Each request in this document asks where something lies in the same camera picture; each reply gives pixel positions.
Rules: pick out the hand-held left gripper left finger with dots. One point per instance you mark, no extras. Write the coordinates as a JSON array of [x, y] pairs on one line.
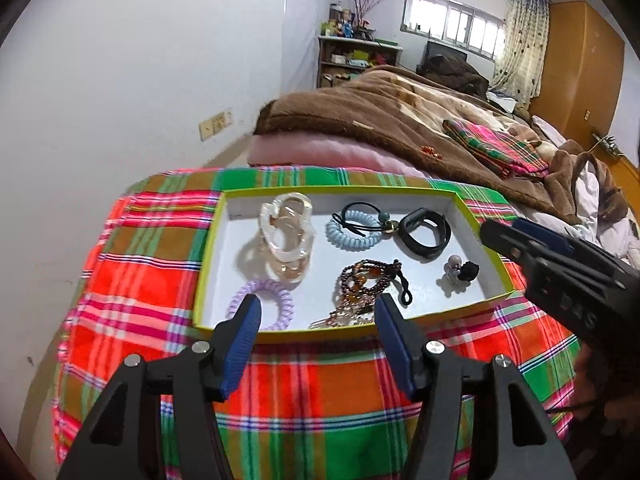
[[245, 345]]

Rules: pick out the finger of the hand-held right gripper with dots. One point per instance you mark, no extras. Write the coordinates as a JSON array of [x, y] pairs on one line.
[[547, 237], [507, 240]]

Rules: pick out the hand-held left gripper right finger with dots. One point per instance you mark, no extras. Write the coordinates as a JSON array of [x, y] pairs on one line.
[[395, 350]]

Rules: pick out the yellow-green shallow cardboard box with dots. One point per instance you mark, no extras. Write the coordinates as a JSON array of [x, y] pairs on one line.
[[240, 240]]

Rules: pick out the white crumpled quilt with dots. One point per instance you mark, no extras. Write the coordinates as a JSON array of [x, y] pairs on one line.
[[605, 210]]

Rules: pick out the champagne hair claw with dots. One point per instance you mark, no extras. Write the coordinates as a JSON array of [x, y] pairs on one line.
[[290, 272]]

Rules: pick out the folded plaid cloth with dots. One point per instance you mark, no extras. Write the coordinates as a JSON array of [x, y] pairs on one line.
[[495, 145]]

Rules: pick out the black wristband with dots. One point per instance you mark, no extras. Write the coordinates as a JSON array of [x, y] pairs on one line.
[[407, 245]]

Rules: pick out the small orange hair clip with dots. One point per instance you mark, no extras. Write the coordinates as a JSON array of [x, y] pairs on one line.
[[431, 151]]

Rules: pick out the white translucent hair claw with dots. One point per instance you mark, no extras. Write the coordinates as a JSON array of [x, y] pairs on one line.
[[267, 227]]

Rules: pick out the plaid red green cloth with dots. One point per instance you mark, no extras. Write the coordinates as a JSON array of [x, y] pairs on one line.
[[150, 270]]

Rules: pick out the dark brown draped cloth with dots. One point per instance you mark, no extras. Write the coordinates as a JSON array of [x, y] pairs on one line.
[[455, 75]]

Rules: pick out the orange wooden wardrobe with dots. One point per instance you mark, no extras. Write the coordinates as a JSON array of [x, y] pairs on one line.
[[580, 60]]

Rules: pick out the patterned cream curtain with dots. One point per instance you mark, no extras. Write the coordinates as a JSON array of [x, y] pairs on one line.
[[522, 40]]

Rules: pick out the brown plush blanket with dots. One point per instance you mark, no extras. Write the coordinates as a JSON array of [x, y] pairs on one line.
[[350, 115]]

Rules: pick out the black television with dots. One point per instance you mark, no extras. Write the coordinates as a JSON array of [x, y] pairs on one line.
[[440, 50]]

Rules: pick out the pink bed sheet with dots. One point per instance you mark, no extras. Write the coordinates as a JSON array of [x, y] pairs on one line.
[[310, 152]]

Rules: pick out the barred window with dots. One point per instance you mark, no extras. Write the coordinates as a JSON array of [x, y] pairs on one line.
[[450, 20]]

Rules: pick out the wooden shelf unit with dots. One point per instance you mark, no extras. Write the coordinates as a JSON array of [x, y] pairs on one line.
[[350, 60]]

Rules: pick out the jars and bottles on shelf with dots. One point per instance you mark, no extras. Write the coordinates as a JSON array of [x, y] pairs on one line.
[[345, 25]]

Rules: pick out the beige wall outlet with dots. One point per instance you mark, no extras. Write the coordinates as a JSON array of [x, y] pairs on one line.
[[215, 125]]

